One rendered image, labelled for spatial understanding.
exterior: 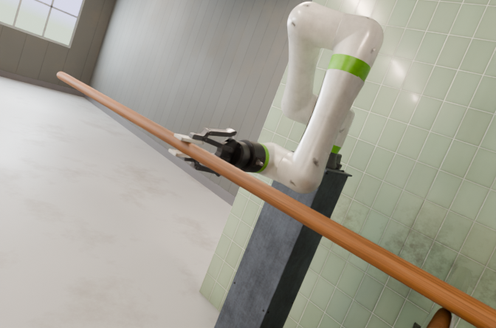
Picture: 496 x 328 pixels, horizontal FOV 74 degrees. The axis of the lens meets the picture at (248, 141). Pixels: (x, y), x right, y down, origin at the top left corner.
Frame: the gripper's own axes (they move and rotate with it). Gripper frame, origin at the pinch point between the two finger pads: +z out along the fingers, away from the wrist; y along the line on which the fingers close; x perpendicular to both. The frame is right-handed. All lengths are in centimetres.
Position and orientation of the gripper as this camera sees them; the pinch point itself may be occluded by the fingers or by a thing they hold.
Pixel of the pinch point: (186, 146)
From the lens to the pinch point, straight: 78.9
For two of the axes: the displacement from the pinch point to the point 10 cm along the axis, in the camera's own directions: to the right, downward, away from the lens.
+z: -6.1, -1.3, -7.8
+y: -3.6, 9.3, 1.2
